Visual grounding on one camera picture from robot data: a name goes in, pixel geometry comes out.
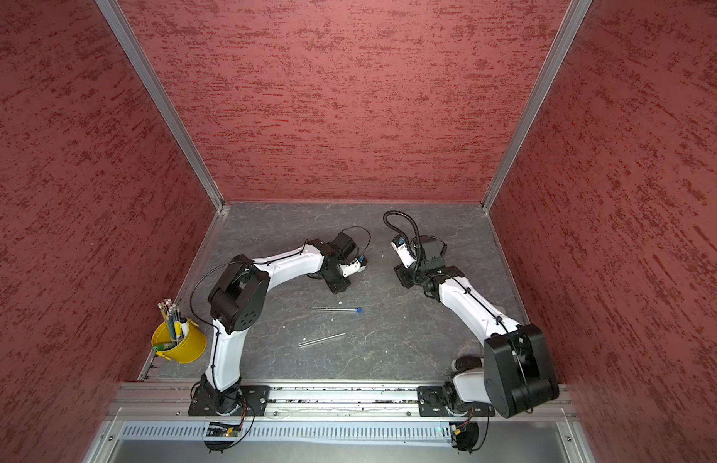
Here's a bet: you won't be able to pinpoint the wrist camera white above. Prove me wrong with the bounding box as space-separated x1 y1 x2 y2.
391 235 416 268
338 255 367 278

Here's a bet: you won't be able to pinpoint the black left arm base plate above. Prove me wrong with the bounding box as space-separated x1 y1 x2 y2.
188 385 271 418

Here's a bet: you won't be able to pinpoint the white slotted cable duct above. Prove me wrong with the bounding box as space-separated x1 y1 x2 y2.
117 421 451 447

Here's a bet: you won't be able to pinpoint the aluminium front rail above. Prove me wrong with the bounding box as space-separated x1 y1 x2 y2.
108 381 577 421

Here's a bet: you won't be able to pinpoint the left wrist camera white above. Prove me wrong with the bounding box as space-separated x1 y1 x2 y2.
338 255 367 278

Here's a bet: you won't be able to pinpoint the pencils in cup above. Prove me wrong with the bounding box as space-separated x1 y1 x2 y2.
155 299 185 351

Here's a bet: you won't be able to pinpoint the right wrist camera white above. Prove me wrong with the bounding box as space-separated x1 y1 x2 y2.
391 235 416 268

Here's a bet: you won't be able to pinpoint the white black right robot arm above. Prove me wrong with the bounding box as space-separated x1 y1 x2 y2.
391 235 560 418

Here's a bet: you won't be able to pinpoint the aluminium corner frame post left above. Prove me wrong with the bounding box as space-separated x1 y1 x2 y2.
95 0 225 211

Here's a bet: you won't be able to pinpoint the black right camera cable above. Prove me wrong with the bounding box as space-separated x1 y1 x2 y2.
382 209 423 262

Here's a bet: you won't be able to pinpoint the aluminium corner frame post right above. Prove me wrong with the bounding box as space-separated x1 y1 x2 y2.
481 0 592 215

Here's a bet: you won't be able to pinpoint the yellow pencil cup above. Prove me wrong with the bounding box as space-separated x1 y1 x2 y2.
150 320 208 365

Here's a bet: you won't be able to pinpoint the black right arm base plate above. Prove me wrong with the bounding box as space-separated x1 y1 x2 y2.
416 385 495 419

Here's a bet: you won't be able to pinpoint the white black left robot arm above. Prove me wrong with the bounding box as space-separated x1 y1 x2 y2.
198 231 368 416

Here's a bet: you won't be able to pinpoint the clear glass test tube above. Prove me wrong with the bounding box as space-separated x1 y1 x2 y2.
298 332 347 349
312 307 358 314

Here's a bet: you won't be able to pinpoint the aluminium corner frame post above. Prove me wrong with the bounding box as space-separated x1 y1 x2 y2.
481 0 592 215
95 0 225 211

